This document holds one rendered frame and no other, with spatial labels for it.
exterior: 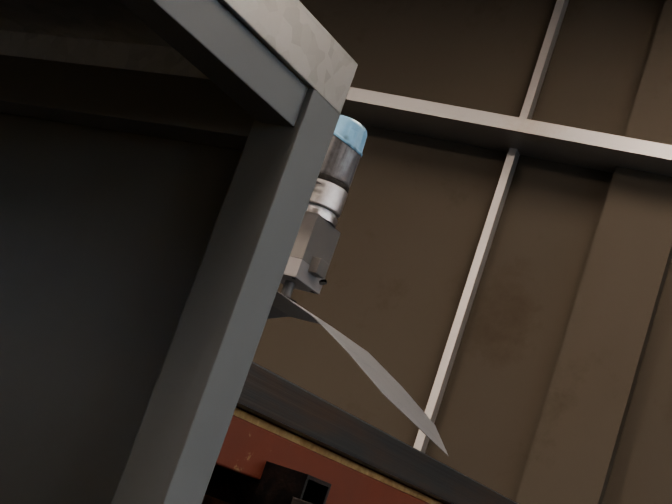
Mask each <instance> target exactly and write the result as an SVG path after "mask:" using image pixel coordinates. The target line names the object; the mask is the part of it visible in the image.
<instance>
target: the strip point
mask: <svg viewBox="0 0 672 504"><path fill-rule="evenodd" d="M382 394H383V395H384V396H385V397H386V398H387V399H388V400H389V401H390V402H391V403H392V404H393V405H394V406H396V407H397V408H398V409H399V410H400V411H401V412H402V413H403V414H404V415H405V416H406V417H407V418H408V419H409V420H410V421H411V422H412V423H413V424H414V425H416V426H417V427H418V428H419V429H420V430H421V431H422V432H423V433H424V434H425V435H426V436H427V437H428V438H429V439H430V440H431V441H432V442H433V443H434V444H436V445H437V446H438V447H439V448H440V449H441V450H442V451H443V452H444V453H445V454H446V455H447V456H449V455H448V453H447V451H446V448H445V446H444V444H443V442H442V439H441V437H440V435H439V433H438V430H437V428H436V426H435V424H434V423H432V422H431V421H429V420H427V419H426V418H424V417H422V416H421V415H419V414H417V413H415V412H414V411H412V410H410V409H409V408H407V407H405V406H404V405H402V404H400V403H399V402H397V401H395V400H394V399H392V398H390V397H389V396H387V395H385V394H384V393H382Z"/></svg>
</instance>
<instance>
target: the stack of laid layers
mask: <svg viewBox="0 0 672 504"><path fill-rule="evenodd" d="M237 407H239V408H242V409H244V410H246V411H248V412H250V413H252V414H254V415H257V416H259V417H261V418H263V419H265V420H267V421H269V422H272V423H274V424H276V425H278V426H280V427H282V428H285V429H287V430H289V431H291V432H293V433H295V434H297V435H300V436H302V437H304V438H306V439H308V440H310V441H312V442H315V443H317V444H319V445H321V446H323V447H325V448H328V449H330V450H332V451H334V452H336V453H338V454H340V455H343V456H345V457H347V458H349V459H351V460H353V461H355V462H358V463H360V464H362V465H364V466H366V467H368V468H371V469H373V470H375V471H377V472H379V473H381V474H383V475H386V476H388V477H390V478H392V479H394V480H396V481H398V482H401V483H403V484H405V485H407V486H409V487H411V488H414V489H416V490H418V491H420V492H422V493H424V494H426V495H429V496H431V497H433V498H435V499H437V500H439V501H441V502H444V503H446V504H517V503H515V502H513V501H511V500H509V499H507V498H506V497H504V496H502V495H500V494H498V493H496V492H494V491H493V490H491V489H489V488H487V487H485V486H483V485H481V484H479V483H478V482H476V481H474V480H472V479H470V478H468V477H466V476H464V475H463V474H461V473H459V472H457V471H455V470H453V469H451V468H449V467H448V466H446V465H444V464H442V463H440V462H438V461H436V460H434V459H433V458H431V457H429V456H427V455H425V454H423V453H421V452H419V451H418V450H416V449H414V448H412V447H410V446H408V445H406V444H404V443H403V442H401V441H399V440H397V439H395V438H393V437H391V436H390V435H388V434H386V433H384V432H382V431H380V430H378V429H376V428H375V427H373V426H371V425H369V424H367V423H365V422H363V421H361V420H360V419H358V418H356V417H354V416H352V415H350V414H348V413H346V412H345V411H343V410H341V409H339V408H337V407H335V406H333V405H331V404H330V403H328V402H326V401H324V400H322V399H320V398H318V397H316V396H315V395H313V394H311V393H309V392H307V391H305V390H303V389H301V388H300V387H298V386H296V385H294V384H292V383H290V382H288V381H286V380H285V379H283V378H281V377H279V376H277V375H275V374H273V373H272V372H270V371H268V370H266V369H264V368H262V367H260V366H258V365H257V364H255V363H253V362H252V364H251V366H250V369H249V372H248V375H247V378H246V380H245V383H244V386H243V389H242V392H241V394H240V397H239V400H238V403H237Z"/></svg>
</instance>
